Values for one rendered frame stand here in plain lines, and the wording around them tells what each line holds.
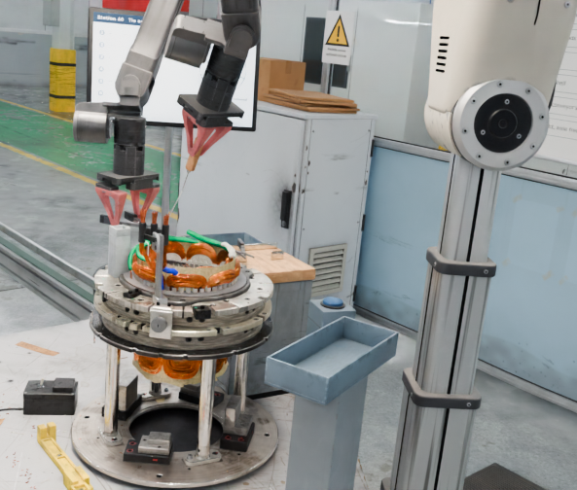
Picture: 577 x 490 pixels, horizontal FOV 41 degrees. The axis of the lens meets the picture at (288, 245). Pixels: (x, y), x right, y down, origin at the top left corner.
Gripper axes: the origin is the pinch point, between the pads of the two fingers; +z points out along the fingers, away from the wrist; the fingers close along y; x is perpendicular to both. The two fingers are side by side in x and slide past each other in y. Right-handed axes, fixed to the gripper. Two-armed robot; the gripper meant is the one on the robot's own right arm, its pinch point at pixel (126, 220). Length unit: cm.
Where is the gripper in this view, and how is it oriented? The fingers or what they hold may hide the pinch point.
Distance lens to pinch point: 149.2
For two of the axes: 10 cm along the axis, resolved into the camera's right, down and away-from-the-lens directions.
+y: -6.0, 1.7, -7.8
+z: -0.9, 9.6, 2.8
